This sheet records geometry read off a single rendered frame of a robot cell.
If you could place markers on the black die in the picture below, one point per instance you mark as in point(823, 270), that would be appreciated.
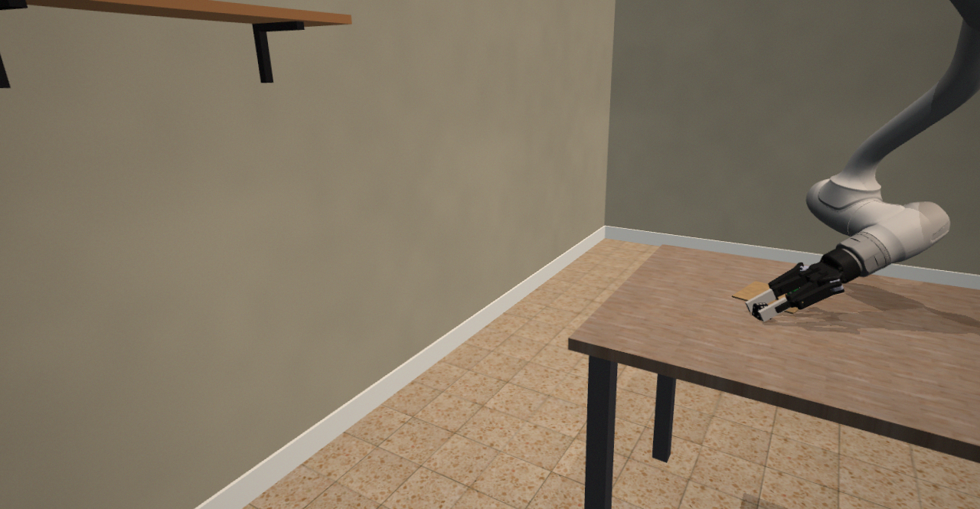
point(756, 308)

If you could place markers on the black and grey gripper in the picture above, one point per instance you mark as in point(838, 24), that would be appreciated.
point(817, 281)

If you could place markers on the tan mat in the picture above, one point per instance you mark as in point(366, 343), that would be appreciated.
point(755, 289)

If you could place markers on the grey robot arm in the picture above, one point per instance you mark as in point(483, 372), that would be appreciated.
point(850, 203)

